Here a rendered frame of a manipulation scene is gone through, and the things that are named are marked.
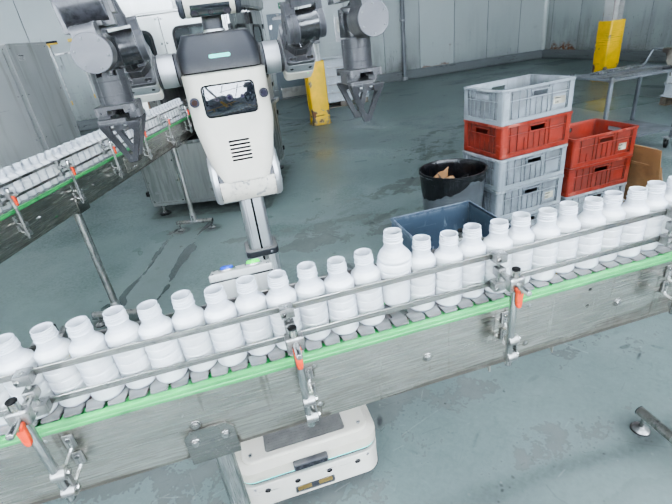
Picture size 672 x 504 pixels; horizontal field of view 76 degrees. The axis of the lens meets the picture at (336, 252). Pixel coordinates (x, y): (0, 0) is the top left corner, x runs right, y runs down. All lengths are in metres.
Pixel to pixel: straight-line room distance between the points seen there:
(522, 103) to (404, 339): 2.41
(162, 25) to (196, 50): 3.15
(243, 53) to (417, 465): 1.60
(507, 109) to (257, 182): 2.05
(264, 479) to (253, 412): 0.81
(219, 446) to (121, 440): 0.19
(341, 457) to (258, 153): 1.12
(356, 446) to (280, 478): 0.29
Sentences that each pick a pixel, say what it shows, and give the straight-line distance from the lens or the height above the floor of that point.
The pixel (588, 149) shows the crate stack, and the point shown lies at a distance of 3.76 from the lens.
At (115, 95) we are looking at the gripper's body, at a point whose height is 1.51.
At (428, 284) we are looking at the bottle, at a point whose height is 1.07.
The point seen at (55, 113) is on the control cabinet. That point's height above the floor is 0.96.
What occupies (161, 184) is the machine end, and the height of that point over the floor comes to 0.35.
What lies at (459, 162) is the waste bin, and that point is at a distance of 3.29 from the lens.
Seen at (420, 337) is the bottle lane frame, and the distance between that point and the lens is 0.95.
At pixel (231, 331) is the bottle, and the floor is 1.08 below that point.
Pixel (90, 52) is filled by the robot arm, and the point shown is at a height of 1.57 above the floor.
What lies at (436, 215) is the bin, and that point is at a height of 0.92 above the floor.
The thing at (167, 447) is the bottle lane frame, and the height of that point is 0.87.
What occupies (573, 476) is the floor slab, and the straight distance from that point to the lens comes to 2.00.
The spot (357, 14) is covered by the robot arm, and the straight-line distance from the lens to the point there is 0.83.
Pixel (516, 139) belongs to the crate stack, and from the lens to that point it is 3.18.
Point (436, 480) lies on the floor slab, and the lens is 1.90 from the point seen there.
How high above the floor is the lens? 1.56
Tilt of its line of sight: 27 degrees down
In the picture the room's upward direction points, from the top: 7 degrees counter-clockwise
